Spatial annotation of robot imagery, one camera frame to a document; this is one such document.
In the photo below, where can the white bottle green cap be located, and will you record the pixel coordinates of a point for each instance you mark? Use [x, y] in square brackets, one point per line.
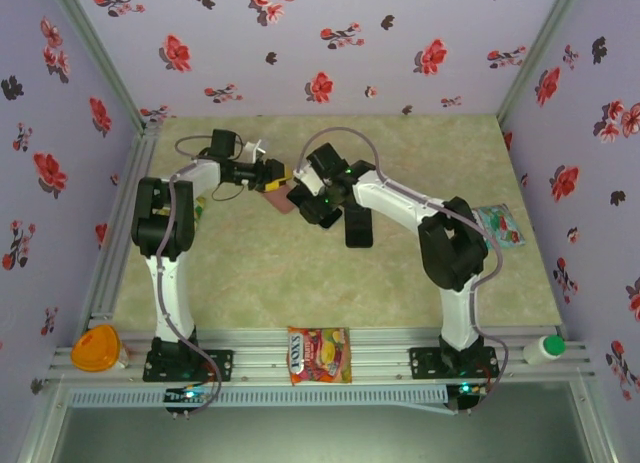
[537, 352]

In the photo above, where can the long aluminium mounting rail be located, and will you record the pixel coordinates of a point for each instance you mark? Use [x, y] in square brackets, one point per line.
[260, 358]

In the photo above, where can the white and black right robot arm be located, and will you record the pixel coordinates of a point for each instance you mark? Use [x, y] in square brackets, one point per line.
[452, 248]

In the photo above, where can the teal Fox's candy bag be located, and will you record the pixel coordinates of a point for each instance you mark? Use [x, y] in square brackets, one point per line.
[505, 228]

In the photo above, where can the grey metal panel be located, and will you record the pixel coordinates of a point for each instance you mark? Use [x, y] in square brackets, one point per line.
[320, 438]

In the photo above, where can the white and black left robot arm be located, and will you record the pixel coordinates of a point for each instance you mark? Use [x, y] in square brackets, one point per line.
[162, 218]

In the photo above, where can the orange lid plastic container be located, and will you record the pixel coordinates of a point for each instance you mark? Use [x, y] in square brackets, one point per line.
[95, 350]

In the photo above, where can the red Fox's candy bag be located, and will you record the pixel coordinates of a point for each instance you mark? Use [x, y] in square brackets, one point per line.
[320, 355]

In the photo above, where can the aluminium frame beam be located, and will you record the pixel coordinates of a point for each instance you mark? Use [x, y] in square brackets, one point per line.
[44, 425]
[600, 433]

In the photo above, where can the aluminium corner post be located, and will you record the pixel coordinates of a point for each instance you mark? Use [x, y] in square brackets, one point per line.
[97, 53]
[539, 53]

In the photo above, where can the black phone case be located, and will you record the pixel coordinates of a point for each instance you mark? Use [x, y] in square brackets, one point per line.
[359, 230]

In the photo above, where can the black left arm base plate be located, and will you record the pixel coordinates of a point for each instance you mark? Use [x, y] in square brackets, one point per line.
[222, 365]

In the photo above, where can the pink phone case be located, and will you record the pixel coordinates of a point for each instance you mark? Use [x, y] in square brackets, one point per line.
[280, 200]

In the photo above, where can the yellow Fox's candy bag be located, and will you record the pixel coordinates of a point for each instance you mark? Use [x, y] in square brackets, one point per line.
[200, 208]

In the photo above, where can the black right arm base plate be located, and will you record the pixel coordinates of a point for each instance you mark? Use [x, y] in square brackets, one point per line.
[422, 363]

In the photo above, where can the aluminium side rail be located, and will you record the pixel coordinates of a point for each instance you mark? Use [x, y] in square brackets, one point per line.
[140, 158]

